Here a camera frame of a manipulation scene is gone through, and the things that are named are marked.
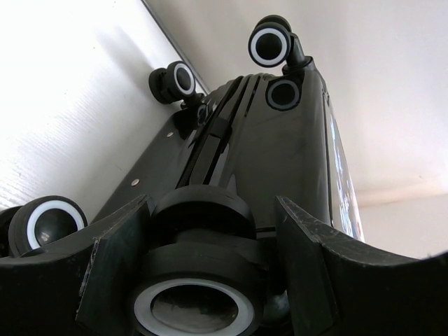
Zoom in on aluminium frame rail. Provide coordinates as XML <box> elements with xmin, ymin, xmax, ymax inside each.
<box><xmin>141</xmin><ymin>0</ymin><xmax>210</xmax><ymax>94</ymax></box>

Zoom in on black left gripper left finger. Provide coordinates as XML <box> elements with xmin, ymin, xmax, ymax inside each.
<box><xmin>1</xmin><ymin>196</ymin><xmax>151</xmax><ymax>335</ymax></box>

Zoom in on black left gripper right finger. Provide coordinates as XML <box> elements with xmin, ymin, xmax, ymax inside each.
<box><xmin>274</xmin><ymin>197</ymin><xmax>447</xmax><ymax>335</ymax></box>

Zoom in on black white astronaut suitcase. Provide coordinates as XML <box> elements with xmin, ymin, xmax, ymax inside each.
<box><xmin>0</xmin><ymin>15</ymin><xmax>367</xmax><ymax>336</ymax></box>

